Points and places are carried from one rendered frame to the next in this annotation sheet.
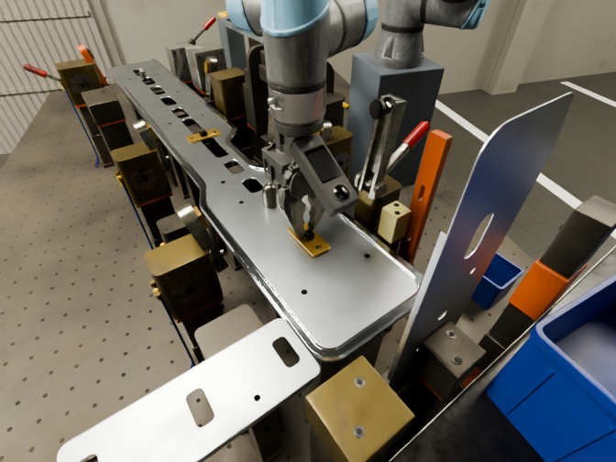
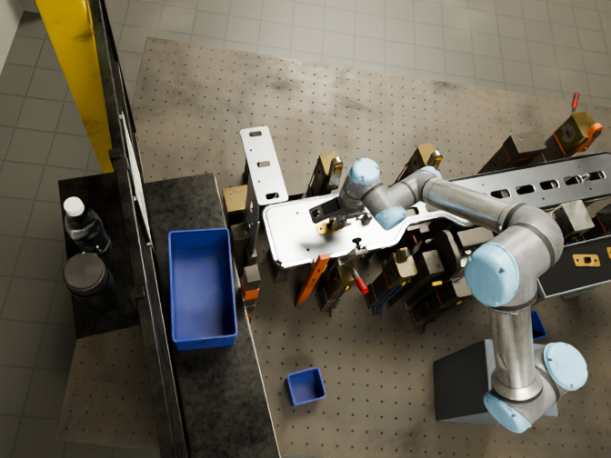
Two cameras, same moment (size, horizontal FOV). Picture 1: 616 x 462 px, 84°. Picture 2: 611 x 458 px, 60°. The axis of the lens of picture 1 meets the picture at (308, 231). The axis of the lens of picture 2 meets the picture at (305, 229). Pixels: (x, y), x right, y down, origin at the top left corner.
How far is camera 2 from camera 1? 1.38 m
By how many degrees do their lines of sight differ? 52
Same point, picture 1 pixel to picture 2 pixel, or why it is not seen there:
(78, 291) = (385, 145)
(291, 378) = (261, 194)
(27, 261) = (419, 120)
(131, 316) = not seen: hidden behind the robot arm
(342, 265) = (306, 235)
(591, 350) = (220, 294)
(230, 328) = (293, 183)
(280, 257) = not seen: hidden behind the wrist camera
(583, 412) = (205, 234)
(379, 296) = (282, 242)
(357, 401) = (238, 198)
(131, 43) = not seen: outside the picture
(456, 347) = (239, 231)
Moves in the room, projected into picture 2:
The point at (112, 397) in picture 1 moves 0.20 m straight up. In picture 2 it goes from (311, 159) to (319, 132)
